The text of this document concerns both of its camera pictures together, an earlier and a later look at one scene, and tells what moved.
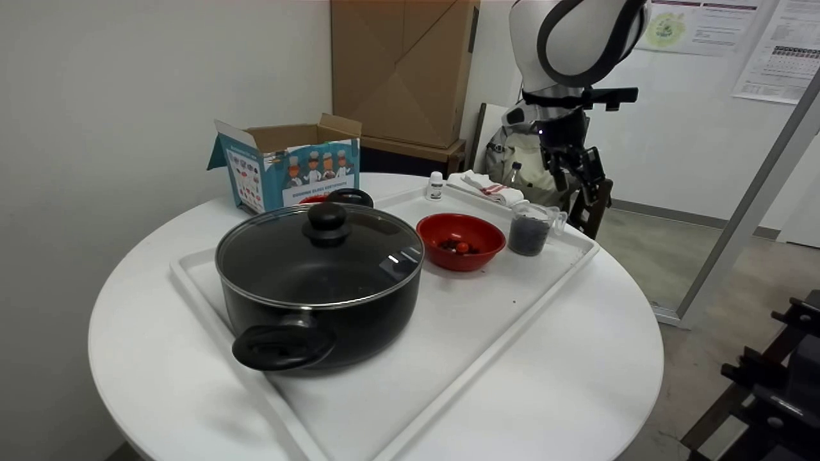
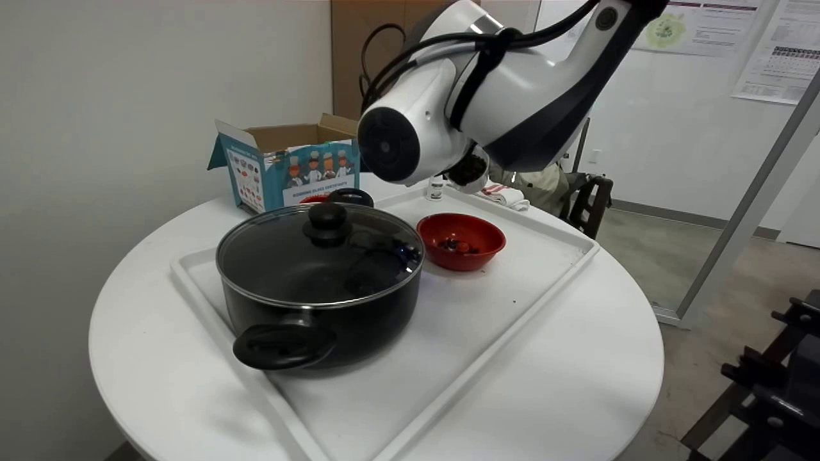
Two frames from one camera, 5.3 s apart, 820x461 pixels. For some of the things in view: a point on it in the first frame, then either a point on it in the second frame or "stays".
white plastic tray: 465,327 stays
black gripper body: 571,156 → 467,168
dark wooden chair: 589,202 stays
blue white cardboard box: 278,168 stays
